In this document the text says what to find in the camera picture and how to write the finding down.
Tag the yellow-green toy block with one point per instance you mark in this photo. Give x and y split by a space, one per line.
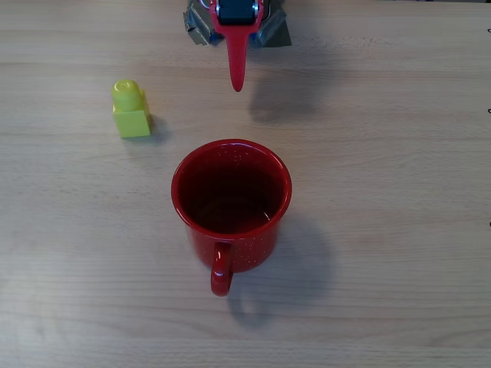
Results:
130 115

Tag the red enamel mug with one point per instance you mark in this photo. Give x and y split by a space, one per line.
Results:
230 191

